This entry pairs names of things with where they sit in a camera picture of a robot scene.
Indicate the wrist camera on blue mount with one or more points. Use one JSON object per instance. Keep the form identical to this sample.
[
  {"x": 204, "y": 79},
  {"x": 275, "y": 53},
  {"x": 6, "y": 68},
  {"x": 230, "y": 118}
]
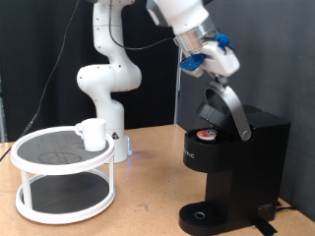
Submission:
[{"x": 192, "y": 64}]

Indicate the grey metal post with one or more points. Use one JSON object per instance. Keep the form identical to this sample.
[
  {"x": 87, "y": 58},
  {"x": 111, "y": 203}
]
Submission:
[{"x": 2, "y": 124}]

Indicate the white ceramic mug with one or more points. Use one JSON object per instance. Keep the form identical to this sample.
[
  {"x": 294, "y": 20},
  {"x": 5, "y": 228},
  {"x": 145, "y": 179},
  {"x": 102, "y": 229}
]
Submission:
[{"x": 95, "y": 134}]

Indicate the black Keurig coffee machine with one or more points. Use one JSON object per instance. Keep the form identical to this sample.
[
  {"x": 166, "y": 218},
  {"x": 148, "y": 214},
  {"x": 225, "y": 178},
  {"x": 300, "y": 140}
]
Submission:
[{"x": 249, "y": 170}]

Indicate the white K-cup coffee pod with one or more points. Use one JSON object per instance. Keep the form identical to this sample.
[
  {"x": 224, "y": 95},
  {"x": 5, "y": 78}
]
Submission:
[{"x": 206, "y": 134}]

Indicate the grey metal frame pole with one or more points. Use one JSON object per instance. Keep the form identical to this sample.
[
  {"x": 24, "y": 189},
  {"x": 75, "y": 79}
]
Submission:
[{"x": 177, "y": 98}]

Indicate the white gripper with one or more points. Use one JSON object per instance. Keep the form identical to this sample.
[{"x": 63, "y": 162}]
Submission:
[{"x": 221, "y": 60}]

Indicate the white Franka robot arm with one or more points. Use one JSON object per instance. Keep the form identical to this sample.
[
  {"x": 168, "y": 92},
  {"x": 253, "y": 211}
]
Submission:
[{"x": 111, "y": 75}]

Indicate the black backdrop curtain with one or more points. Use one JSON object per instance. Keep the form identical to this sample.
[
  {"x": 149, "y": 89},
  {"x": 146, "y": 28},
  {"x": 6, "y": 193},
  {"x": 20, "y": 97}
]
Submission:
[{"x": 32, "y": 49}]

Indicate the white two-tier turntable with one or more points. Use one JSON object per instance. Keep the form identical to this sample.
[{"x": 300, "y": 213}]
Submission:
[{"x": 36, "y": 147}]

